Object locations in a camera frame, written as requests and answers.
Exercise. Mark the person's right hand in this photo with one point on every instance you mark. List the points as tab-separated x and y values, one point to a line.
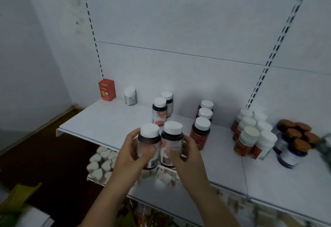
191	167

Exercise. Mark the person's left hand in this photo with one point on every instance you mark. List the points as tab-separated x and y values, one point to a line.
126	164

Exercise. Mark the silver label bottle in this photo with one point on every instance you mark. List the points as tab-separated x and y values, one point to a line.
130	96

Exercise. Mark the green label white bottle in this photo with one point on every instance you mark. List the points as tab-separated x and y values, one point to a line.
326	149

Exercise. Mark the person's left forearm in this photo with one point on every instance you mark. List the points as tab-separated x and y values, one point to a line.
108	206

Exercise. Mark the person's right forearm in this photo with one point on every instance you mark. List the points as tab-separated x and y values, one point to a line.
212	206

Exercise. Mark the red carton box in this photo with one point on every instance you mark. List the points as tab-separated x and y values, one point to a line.
107	89

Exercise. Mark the stack of white heart-lid jars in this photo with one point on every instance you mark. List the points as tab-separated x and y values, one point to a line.
100	162

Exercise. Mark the pile of mixed packets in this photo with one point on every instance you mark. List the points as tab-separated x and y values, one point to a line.
139	214

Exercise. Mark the pile of snack bags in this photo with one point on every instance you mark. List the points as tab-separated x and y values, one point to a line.
15	201

